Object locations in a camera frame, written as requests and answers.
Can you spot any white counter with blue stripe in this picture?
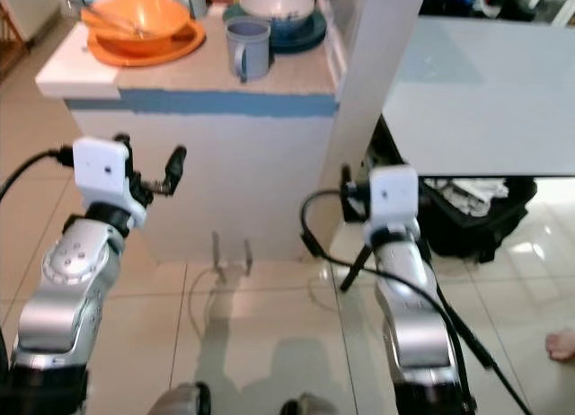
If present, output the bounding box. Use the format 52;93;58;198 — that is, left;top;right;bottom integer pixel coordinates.
34;0;347;265

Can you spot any black table leg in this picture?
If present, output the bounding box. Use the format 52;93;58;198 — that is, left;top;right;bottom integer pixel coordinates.
341;244;375;293

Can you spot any orange plate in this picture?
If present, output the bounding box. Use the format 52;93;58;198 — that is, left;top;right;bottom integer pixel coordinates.
88;20;208;68

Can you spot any black bag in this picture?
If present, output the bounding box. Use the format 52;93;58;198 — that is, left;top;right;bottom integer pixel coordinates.
368;119;540;263

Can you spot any orange bowl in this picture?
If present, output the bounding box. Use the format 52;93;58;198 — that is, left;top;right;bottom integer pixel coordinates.
81;0;194;58

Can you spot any grey-blue mug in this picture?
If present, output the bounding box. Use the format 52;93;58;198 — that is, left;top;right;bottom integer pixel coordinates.
225;18;272;82

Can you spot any dark teal plate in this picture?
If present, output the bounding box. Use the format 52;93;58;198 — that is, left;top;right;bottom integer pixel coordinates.
223;2;327;55

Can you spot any grey top table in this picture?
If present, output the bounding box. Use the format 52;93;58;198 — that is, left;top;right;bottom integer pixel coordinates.
380;15;575;178

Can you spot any light wooden utensil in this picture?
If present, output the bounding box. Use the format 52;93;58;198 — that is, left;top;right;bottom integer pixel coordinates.
84;7;149;39

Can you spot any white and blue bowl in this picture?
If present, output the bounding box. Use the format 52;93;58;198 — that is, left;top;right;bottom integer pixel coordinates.
238;0;315;31

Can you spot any wooden chair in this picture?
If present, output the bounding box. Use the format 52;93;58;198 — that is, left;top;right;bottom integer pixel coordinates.
0;0;24;80

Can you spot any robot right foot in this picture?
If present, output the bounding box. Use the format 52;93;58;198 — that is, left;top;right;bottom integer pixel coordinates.
279;393;338;415

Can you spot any person's bare foot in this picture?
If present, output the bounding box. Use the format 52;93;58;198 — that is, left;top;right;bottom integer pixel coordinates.
545;331;575;362

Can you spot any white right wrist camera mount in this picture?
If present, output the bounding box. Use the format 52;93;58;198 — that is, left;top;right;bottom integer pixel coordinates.
364;163;420;245

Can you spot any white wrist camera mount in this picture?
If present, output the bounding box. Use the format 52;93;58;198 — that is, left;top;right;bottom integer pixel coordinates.
72;137;146;229
364;163;420;245

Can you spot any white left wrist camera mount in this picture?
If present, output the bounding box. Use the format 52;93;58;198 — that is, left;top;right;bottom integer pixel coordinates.
72;137;146;229

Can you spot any metal floor bracket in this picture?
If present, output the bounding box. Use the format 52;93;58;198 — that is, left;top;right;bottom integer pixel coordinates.
211;231;252;279

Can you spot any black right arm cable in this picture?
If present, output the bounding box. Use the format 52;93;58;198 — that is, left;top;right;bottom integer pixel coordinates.
300;189;536;415

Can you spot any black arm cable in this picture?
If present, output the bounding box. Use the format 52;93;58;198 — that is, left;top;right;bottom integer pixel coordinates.
300;189;536;415
0;147;76;202

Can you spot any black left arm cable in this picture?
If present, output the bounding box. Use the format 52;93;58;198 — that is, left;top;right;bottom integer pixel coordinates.
0;147;76;202

